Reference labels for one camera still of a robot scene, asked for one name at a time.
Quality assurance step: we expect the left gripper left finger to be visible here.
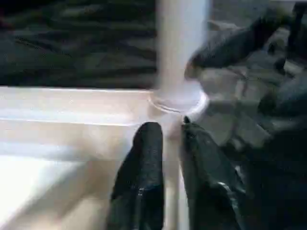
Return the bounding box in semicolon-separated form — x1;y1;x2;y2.
110;121;166;230

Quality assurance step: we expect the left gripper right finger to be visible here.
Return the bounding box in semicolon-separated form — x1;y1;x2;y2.
178;116;248;230

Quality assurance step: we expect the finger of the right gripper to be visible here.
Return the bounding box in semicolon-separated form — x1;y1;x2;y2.
189;11;281;69

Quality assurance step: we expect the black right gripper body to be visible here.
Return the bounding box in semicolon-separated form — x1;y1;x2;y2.
273;4;307;70

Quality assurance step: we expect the white plastic table leg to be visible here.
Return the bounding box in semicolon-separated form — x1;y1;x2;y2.
153;0;212;114

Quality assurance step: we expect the white plastic table top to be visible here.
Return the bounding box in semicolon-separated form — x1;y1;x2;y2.
0;86;210;230

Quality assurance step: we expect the black work mat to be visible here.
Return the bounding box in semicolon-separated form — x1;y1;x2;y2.
0;0;307;230

